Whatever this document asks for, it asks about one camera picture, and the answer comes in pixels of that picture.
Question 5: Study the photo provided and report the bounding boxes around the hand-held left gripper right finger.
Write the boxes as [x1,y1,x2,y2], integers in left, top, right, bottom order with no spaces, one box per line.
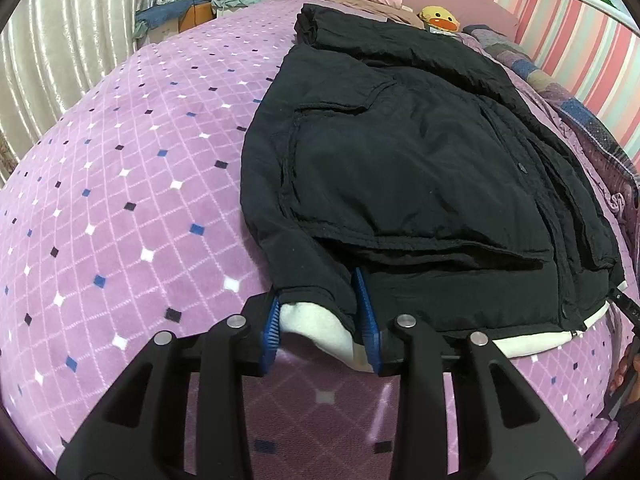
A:
[352,267,587,480]

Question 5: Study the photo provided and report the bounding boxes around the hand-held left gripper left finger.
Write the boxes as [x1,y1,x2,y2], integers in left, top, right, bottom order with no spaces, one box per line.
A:
[56,295,282,480]

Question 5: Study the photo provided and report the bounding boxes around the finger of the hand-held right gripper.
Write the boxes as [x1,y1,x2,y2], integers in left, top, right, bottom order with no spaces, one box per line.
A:
[611,282,640,326]

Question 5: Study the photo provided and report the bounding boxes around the black jacket with white lining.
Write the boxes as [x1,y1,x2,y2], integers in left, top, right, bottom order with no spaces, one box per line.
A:
[240,2,629,374]

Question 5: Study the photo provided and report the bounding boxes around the person's right hand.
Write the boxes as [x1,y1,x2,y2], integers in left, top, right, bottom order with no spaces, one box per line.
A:
[606,346,640,395]

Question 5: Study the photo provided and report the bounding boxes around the purple diamond-pattern bed blanket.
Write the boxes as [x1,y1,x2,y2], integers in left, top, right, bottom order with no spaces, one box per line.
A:
[0,0,626,480]

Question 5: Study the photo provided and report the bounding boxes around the patchwork quilt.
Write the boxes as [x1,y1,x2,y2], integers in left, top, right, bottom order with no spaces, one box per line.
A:
[460,25,640,243]

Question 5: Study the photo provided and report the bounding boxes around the yellow duck plush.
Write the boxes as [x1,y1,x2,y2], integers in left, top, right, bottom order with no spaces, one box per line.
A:
[417,5,461,31]

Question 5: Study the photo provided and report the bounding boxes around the brown pillow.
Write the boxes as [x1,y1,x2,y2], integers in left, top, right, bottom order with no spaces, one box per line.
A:
[320,0,426,29]

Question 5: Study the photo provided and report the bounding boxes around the nightstand with light cloth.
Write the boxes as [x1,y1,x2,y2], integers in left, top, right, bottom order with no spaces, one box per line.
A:
[210,0,267,17]

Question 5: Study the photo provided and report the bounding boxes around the blue cloth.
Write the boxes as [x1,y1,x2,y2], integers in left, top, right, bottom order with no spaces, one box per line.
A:
[134,0,201,37]

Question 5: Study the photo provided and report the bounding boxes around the white pleated curtain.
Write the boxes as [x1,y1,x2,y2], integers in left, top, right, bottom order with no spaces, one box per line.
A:
[0,0,167,183]

